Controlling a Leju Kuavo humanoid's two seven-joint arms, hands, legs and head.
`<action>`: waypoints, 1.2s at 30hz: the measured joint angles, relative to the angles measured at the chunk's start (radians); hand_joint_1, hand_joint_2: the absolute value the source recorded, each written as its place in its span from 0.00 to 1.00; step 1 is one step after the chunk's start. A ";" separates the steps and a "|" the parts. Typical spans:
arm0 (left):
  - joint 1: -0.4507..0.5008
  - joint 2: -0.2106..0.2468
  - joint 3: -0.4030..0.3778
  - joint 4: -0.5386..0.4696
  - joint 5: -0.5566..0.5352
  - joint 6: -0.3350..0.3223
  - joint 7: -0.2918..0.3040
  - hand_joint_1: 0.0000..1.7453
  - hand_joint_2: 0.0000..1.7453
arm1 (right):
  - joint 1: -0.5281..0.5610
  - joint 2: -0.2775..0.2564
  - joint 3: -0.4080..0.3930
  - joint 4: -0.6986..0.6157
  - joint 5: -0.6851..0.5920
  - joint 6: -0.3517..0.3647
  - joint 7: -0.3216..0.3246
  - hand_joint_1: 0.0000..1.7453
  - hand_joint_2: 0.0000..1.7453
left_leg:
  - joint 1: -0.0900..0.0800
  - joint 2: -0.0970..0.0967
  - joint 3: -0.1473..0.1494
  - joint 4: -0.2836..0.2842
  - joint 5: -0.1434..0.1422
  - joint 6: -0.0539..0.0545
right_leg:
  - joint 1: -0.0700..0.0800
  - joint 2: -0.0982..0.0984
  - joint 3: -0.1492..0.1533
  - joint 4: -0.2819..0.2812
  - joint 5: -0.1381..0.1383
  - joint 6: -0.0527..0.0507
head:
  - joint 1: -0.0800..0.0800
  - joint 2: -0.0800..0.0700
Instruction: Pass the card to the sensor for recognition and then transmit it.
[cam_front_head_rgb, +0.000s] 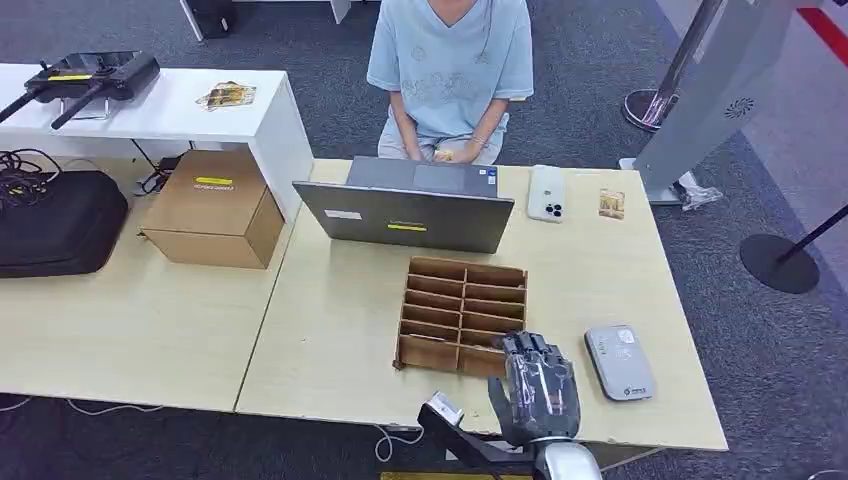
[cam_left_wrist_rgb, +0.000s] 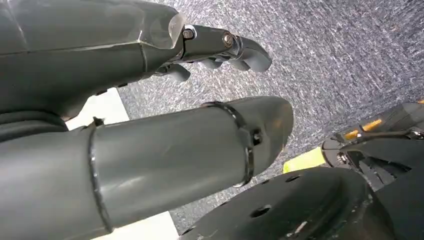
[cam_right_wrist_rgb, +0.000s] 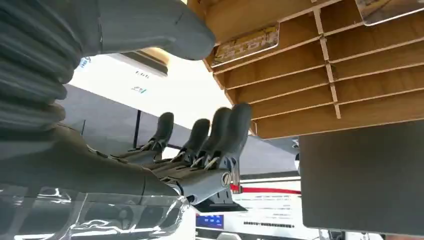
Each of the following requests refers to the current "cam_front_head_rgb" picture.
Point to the grey standing panel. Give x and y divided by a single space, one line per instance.
722 86

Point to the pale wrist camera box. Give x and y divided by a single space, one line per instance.
445 408

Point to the brown cardboard box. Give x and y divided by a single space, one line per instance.
205 205

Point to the clear plastic bag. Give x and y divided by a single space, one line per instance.
699 195

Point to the person's right hand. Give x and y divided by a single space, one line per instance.
418 154

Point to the white side table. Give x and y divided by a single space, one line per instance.
172 116

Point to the person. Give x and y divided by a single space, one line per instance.
450 73

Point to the small printed card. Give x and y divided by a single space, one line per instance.
444 156

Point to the black carry bag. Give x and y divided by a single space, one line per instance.
60 225

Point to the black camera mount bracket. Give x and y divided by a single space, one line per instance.
464 444

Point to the wooden compartment box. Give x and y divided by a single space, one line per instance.
457 311

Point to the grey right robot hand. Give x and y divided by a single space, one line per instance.
540 397

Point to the person's left hand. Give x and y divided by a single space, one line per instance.
467 154

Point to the grey laptop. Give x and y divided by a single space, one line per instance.
404 218

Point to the black remote controller with antennas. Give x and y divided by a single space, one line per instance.
99 74

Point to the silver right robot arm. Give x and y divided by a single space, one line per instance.
566 464

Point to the white smartphone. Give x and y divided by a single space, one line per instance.
546 192

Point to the black stanchion post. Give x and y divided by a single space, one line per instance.
778 265

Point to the metal controller stand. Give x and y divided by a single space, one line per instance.
99 111

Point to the silver stanchion post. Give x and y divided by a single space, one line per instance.
665 99

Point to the black computer case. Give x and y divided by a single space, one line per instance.
212 16

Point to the grey card reader device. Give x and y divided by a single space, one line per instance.
619 363

